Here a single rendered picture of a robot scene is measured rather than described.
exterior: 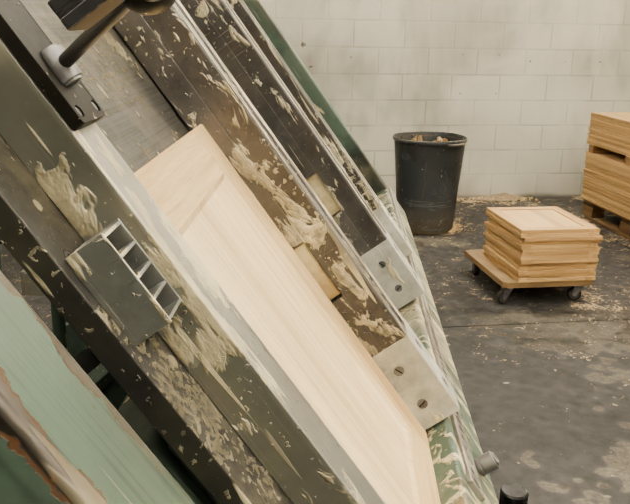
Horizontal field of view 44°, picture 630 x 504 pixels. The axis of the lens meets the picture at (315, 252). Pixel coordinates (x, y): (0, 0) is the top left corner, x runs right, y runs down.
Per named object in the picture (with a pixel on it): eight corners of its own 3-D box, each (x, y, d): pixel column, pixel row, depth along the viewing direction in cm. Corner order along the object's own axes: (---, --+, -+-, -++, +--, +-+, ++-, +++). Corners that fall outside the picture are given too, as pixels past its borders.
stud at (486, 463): (483, 481, 99) (503, 470, 99) (472, 467, 99) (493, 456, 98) (479, 471, 101) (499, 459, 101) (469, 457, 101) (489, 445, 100)
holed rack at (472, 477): (481, 502, 91) (485, 499, 91) (467, 483, 90) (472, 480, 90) (393, 195, 249) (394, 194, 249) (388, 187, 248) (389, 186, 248)
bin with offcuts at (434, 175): (471, 236, 534) (479, 141, 516) (398, 238, 526) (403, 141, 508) (448, 218, 583) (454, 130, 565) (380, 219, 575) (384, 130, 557)
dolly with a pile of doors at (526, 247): (595, 304, 411) (605, 229, 399) (499, 307, 402) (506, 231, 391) (545, 268, 469) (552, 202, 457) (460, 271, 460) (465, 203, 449)
